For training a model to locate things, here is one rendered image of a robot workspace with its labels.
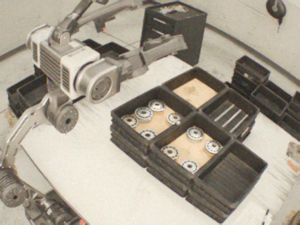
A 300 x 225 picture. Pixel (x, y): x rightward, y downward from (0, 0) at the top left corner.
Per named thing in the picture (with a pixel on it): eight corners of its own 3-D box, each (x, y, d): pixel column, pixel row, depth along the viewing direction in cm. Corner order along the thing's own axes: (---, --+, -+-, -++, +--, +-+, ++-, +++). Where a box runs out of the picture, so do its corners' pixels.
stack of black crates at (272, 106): (274, 134, 295) (288, 103, 266) (264, 149, 277) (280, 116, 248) (249, 116, 314) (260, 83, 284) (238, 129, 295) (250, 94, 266)
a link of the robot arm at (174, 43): (186, 30, 146) (193, 48, 149) (164, 35, 155) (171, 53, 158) (128, 52, 114) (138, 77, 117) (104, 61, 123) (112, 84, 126)
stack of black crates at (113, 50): (98, 106, 297) (100, 66, 267) (80, 92, 310) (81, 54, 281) (128, 89, 321) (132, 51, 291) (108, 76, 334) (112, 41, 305)
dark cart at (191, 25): (165, 89, 352) (177, 20, 293) (136, 71, 372) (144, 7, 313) (196, 71, 388) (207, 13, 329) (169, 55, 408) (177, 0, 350)
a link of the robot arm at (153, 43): (161, 36, 149) (169, 56, 151) (172, 33, 150) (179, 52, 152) (142, 39, 190) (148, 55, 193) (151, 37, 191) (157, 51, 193)
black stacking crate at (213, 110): (228, 151, 179) (234, 138, 172) (193, 125, 193) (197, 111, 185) (255, 122, 202) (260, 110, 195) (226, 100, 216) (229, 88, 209)
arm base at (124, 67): (101, 84, 117) (103, 57, 109) (117, 76, 122) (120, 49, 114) (116, 94, 113) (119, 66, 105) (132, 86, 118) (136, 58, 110)
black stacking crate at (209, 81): (193, 125, 193) (197, 110, 186) (157, 99, 207) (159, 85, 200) (226, 100, 217) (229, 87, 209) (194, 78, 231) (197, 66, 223)
